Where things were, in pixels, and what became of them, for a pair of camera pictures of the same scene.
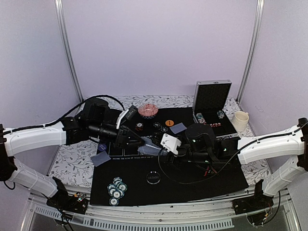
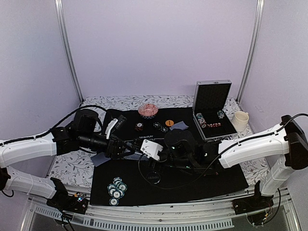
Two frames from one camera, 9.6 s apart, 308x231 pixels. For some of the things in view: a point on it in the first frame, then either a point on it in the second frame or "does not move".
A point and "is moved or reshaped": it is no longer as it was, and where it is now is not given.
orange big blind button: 169,122 does not move
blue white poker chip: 113,201 does not move
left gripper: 122,138 -> 112,149
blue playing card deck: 147,147 is moved or reshaped
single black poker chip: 164,129 does not move
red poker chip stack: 139,126 does not move
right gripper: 172,161 -> 152,166
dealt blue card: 178,128 does not move
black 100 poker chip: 156,124 does not move
